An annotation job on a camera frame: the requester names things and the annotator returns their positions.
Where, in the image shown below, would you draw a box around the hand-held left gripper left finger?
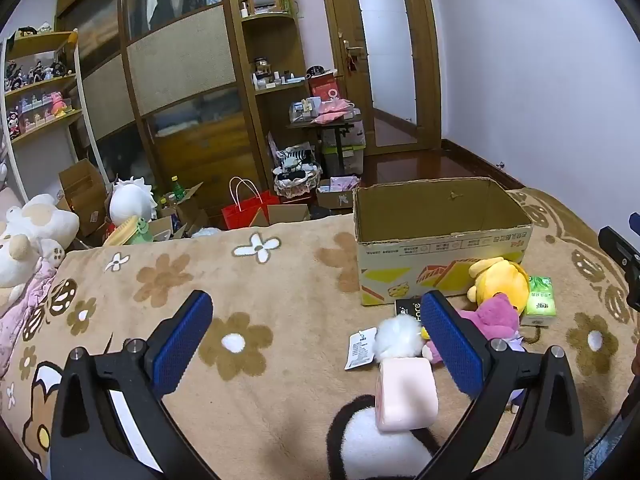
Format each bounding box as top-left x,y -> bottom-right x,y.
50,290 -> 221,480

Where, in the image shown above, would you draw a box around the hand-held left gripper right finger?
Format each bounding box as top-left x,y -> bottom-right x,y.
415,290 -> 586,480

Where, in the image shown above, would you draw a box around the pink plush toy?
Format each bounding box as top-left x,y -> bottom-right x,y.
457,294 -> 526,356

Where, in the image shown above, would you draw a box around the white fluffy plush toy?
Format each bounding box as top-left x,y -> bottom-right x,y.
345,315 -> 436,372

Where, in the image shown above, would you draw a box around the pink soft cube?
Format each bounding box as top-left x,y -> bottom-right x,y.
375,356 -> 439,433

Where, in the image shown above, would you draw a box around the yellow plush toy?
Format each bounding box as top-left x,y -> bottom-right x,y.
467,256 -> 531,316

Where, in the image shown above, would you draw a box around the printed cardboard box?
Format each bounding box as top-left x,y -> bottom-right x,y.
352,176 -> 535,307

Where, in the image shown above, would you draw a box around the green tissue pack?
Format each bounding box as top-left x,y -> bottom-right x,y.
520,275 -> 557,328

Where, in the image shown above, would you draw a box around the beige flower printed blanket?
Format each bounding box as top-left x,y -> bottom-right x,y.
0,187 -> 640,480

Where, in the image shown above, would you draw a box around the green and yellow toy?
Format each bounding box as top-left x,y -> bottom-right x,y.
102,215 -> 153,247

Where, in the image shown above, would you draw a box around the cardboard box with bottles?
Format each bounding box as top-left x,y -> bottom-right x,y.
157,182 -> 211,238

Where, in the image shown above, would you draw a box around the red gift bag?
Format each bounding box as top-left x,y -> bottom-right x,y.
221,177 -> 281,231

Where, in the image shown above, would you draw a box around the white round plush toy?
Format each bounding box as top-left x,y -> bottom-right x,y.
109,176 -> 158,226

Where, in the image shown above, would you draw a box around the flat brown cardboard box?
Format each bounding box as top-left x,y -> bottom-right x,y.
250,204 -> 311,227

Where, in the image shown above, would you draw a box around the pink printed quilt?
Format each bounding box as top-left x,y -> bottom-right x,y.
0,260 -> 58,376

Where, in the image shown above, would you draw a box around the open brown cardboard box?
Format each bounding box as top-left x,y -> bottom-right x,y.
57,158 -> 108,238

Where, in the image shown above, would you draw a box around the white plush toy beige patches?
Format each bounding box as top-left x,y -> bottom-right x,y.
6,194 -> 81,261

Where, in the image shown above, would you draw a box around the cream plush toy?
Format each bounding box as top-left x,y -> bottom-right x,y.
0,232 -> 46,288

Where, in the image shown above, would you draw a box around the small cardboard box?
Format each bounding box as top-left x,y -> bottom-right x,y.
316,175 -> 361,209

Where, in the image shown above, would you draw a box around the wicker basket with lace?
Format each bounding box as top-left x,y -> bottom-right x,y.
272,162 -> 323,200

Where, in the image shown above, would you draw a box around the white storage box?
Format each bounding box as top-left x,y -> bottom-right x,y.
322,127 -> 366,176

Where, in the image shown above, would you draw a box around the striped plush toy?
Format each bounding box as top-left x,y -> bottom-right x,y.
277,144 -> 316,171

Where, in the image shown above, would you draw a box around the small folding table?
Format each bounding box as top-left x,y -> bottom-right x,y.
286,115 -> 363,178

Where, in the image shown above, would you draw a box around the white and yellow shelf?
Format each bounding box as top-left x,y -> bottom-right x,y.
0,30 -> 101,201

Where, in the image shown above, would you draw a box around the wooden door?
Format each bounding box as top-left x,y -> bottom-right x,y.
317,0 -> 443,156

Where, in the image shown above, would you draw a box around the pink clothes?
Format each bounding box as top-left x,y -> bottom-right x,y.
310,100 -> 351,126

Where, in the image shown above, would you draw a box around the row of small bottles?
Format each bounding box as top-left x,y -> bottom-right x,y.
252,57 -> 306,91

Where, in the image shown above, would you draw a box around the wooden wardrobe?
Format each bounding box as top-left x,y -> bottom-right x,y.
55,0 -> 321,211

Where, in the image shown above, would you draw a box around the red and white bag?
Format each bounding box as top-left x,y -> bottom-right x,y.
308,72 -> 341,103

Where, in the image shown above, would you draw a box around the row of dark figurines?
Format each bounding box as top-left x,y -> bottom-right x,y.
4,57 -> 71,91

